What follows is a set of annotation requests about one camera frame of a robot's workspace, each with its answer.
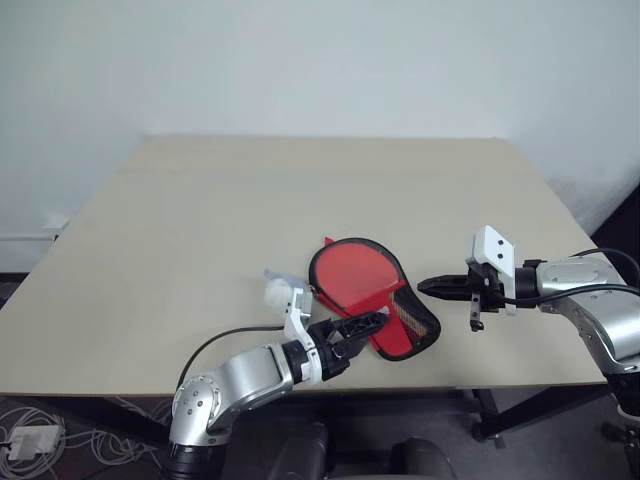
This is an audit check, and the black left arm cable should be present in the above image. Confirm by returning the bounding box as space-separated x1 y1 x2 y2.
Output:
177 325 290 392

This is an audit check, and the red paddle case black trim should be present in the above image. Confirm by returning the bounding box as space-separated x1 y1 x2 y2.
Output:
305 235 442 360

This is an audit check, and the dark rounded shape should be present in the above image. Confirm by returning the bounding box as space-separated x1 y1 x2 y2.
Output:
391 437 454 480

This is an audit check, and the white wall trunking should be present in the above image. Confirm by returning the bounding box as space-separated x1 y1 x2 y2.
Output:
0 229 59 274

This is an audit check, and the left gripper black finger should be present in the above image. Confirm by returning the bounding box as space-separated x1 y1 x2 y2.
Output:
340 330 374 359
344 311 392 337

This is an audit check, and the white wall box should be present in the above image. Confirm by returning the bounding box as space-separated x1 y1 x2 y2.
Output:
42 212 69 242

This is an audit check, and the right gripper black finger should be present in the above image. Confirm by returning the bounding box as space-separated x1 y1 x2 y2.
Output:
417 274 471 290
422 287 471 302

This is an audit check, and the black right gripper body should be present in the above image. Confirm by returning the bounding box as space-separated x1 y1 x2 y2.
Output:
465 262 505 334

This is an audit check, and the table tennis paddle striped handle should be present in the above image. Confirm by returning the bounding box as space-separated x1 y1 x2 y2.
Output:
388 291 432 342

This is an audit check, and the black table leg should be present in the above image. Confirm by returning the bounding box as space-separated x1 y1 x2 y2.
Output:
470 383 609 444

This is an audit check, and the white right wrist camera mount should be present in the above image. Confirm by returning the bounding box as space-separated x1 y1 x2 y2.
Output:
465 225 519 318

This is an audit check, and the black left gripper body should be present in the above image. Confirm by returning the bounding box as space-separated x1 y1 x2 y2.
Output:
309 319 362 382

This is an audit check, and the white floor cable tangle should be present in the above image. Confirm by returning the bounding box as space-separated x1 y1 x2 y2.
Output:
0 398 171 476

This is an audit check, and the white power adapter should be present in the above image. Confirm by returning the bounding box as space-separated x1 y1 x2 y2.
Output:
8 426 60 460

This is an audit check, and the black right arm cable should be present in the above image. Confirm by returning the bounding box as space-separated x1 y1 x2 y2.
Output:
499 248 640 307

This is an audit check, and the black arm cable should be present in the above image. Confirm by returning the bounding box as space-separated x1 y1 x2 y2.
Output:
177 325 290 392
499 248 640 307

